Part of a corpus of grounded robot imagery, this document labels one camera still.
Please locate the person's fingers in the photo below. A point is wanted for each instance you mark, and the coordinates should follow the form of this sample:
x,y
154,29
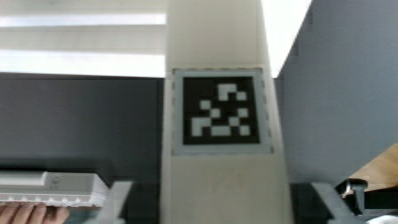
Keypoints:
x,y
32,214

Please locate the white right fence bar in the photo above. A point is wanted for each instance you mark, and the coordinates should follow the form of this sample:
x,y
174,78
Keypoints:
x,y
57,188

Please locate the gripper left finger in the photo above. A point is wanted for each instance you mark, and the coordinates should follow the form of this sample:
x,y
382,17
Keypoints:
x,y
108,214

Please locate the wooden board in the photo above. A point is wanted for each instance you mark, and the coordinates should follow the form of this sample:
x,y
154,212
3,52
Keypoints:
x,y
378,171

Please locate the white desk tabletop tray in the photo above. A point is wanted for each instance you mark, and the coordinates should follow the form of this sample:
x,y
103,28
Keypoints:
x,y
137,37

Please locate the white desk leg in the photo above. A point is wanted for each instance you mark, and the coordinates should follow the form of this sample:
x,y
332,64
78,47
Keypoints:
x,y
224,177

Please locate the black clamp object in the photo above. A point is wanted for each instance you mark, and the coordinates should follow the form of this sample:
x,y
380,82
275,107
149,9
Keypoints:
x,y
350,190

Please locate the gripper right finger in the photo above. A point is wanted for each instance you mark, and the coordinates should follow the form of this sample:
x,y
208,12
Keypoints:
x,y
341,216

